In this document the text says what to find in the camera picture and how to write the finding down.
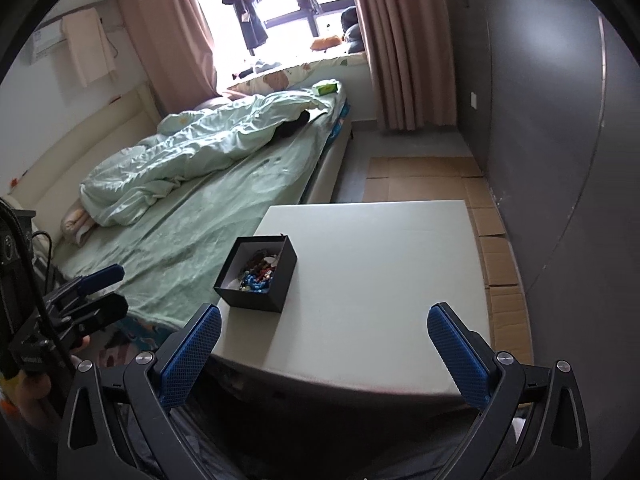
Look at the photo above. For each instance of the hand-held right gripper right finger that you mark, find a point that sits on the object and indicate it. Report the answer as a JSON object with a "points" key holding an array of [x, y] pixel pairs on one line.
{"points": [[460, 355]]}

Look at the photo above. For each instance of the dark window frame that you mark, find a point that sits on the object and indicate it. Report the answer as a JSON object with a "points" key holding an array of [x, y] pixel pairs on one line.
{"points": [[312, 20]]}

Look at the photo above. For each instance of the white wall switch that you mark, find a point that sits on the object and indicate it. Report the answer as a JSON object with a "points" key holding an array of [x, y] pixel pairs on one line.
{"points": [[472, 100]]}

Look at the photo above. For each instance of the green packet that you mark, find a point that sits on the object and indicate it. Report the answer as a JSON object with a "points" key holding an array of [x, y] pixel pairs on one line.
{"points": [[325, 88]]}

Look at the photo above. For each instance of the black garment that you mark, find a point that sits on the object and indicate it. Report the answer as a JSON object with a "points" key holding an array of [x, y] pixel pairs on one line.
{"points": [[294, 126]]}

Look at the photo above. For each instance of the cream headboard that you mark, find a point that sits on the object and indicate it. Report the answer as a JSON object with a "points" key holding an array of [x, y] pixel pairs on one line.
{"points": [[75, 140]]}

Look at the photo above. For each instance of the orange plush toy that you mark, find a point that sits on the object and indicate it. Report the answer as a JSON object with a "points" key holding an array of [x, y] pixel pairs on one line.
{"points": [[325, 43]]}

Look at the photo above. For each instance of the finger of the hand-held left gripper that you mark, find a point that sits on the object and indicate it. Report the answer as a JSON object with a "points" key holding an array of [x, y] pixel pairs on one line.
{"points": [[100, 312], [102, 277]]}

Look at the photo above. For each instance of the pale green quilt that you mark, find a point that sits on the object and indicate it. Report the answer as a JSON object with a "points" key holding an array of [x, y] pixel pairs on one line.
{"points": [[200, 160]]}

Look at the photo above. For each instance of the person's left hand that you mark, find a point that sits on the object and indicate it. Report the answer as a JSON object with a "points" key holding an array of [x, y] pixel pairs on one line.
{"points": [[35, 394]]}

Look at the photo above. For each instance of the pink curtain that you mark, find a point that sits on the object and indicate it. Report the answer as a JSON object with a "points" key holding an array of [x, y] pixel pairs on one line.
{"points": [[400, 45], [170, 30]]}

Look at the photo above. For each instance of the flattened cardboard sheets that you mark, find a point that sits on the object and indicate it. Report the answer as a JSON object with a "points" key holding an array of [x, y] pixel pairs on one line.
{"points": [[430, 180]]}

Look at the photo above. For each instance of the bed with green sheet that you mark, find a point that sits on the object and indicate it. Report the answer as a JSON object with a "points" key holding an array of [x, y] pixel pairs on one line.
{"points": [[210, 210]]}

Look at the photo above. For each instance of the white air conditioner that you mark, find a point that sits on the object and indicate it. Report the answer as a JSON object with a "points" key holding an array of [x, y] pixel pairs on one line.
{"points": [[47, 40]]}

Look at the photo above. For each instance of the dark cushion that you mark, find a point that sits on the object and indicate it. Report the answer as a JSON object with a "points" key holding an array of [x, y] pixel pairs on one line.
{"points": [[354, 30]]}

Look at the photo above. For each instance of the printed floor mat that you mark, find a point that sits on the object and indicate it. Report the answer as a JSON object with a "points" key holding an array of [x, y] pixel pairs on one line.
{"points": [[131, 340]]}

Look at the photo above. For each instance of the black jewelry box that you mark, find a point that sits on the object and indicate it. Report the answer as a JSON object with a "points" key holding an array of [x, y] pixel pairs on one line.
{"points": [[265, 301]]}

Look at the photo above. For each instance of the pale pillow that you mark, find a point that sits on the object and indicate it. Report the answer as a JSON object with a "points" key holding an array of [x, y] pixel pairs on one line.
{"points": [[77, 224]]}

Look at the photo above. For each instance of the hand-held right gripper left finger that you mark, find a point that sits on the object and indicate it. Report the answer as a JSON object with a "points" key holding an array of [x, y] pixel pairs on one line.
{"points": [[192, 355]]}

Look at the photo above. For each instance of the dark hanging coat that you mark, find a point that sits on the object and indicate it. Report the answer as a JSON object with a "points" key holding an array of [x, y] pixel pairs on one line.
{"points": [[247, 10]]}

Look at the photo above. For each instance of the printed windowsill cushion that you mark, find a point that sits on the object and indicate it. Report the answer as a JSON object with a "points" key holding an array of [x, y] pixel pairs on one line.
{"points": [[280, 76]]}

